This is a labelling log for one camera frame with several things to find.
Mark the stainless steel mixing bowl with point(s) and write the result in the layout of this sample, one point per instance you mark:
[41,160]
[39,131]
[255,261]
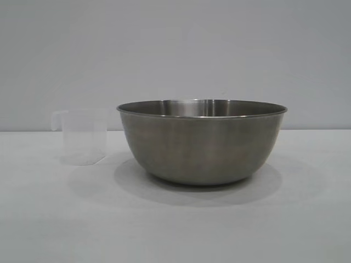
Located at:
[200,142]

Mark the translucent plastic measuring cup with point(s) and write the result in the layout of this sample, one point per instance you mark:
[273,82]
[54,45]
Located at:
[82,137]

